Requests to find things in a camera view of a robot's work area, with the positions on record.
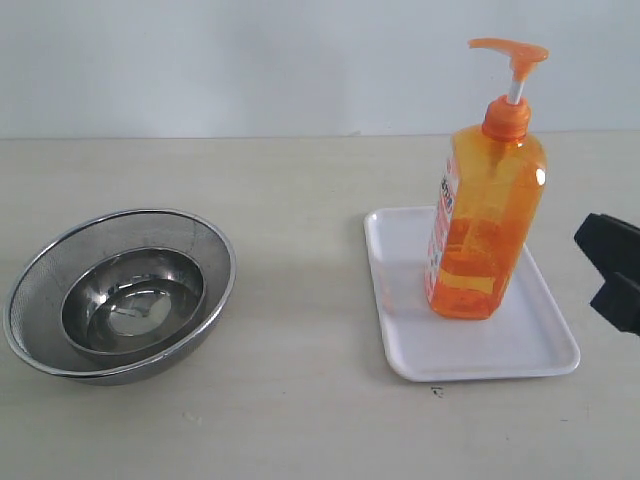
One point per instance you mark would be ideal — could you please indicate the small stainless steel bowl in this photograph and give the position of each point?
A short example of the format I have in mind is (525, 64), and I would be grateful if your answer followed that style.
(133, 304)

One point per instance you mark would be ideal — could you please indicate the white rectangular plastic tray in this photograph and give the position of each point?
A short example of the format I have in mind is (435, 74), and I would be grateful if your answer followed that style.
(526, 337)

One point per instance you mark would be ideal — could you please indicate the orange pump soap bottle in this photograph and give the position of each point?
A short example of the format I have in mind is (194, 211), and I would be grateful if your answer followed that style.
(492, 184)

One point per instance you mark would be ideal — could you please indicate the steel mesh colander bowl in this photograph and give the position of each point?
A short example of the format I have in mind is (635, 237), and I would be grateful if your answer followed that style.
(32, 322)

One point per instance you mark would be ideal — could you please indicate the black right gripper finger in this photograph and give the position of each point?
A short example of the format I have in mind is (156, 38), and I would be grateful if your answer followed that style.
(612, 247)

